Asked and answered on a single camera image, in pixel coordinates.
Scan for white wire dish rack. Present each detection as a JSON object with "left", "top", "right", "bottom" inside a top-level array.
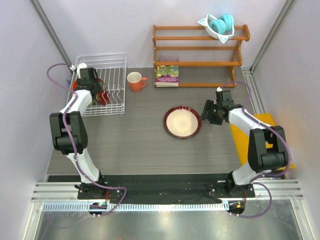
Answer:
[{"left": 74, "top": 52, "right": 127, "bottom": 117}]

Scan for wooden shelf rack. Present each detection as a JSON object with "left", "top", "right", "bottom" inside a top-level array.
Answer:
[{"left": 152, "top": 24, "right": 251, "bottom": 88}]

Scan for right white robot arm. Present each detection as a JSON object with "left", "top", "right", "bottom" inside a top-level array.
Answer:
[{"left": 200, "top": 87, "right": 292, "bottom": 198}]

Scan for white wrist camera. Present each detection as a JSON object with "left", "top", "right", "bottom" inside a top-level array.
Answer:
[
  {"left": 215, "top": 87, "right": 223, "bottom": 102},
  {"left": 69, "top": 63, "right": 88, "bottom": 79}
]

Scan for large red cream plate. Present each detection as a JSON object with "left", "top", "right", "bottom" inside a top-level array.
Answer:
[{"left": 163, "top": 106, "right": 202, "bottom": 139}]

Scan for white cat ear bowl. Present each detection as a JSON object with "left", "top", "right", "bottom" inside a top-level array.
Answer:
[{"left": 197, "top": 13, "right": 235, "bottom": 44}]

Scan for orange plate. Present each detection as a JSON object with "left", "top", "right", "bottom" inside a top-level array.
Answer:
[{"left": 72, "top": 80, "right": 78, "bottom": 91}]

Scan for orange mug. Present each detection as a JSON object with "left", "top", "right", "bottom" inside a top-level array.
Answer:
[{"left": 126, "top": 72, "right": 149, "bottom": 93}]

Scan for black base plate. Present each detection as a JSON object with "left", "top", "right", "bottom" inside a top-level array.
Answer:
[{"left": 75, "top": 173, "right": 255, "bottom": 205}]

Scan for teal headphones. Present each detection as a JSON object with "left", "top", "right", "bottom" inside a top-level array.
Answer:
[{"left": 209, "top": 14, "right": 234, "bottom": 35}]

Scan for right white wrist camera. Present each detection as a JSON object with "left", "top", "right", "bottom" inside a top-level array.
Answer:
[{"left": 215, "top": 87, "right": 223, "bottom": 102}]

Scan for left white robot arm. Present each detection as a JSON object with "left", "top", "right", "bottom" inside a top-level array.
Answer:
[{"left": 49, "top": 63, "right": 107, "bottom": 200}]

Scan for red floral small plate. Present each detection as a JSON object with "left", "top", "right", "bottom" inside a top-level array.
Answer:
[{"left": 95, "top": 78, "right": 110, "bottom": 106}]

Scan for colourful book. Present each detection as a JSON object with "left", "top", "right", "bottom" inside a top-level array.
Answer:
[{"left": 155, "top": 65, "right": 179, "bottom": 88}]

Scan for yellow board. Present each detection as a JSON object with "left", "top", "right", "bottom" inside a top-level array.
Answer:
[{"left": 228, "top": 108, "right": 292, "bottom": 173}]

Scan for perforated metal rail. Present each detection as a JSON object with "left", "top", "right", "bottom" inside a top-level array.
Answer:
[{"left": 42, "top": 201, "right": 229, "bottom": 212}]

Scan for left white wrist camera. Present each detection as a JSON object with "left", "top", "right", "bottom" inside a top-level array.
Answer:
[{"left": 69, "top": 63, "right": 88, "bottom": 79}]

